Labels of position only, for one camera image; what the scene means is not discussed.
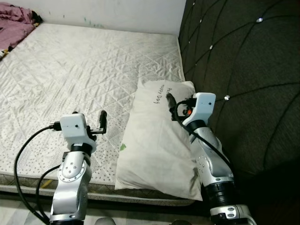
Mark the purple cartoon print blanket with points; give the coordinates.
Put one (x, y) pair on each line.
(14, 28)

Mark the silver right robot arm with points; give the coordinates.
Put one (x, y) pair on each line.
(211, 164)

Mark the white quilted mattress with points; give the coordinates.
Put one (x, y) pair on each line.
(70, 70)

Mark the white pillow with writing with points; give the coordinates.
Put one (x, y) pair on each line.
(150, 150)

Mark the black tufted headboard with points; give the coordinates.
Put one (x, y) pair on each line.
(253, 56)

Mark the silver left robot leg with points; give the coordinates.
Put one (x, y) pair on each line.
(104, 221)

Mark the silver robot leg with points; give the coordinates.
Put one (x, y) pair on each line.
(179, 222)
(104, 221)

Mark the silver right robot leg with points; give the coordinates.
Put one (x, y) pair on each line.
(179, 222)

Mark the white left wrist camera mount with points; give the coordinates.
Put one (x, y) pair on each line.
(72, 126)

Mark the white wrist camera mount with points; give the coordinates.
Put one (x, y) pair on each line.
(204, 105)
(72, 126)

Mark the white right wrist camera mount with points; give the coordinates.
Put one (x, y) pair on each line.
(204, 105)

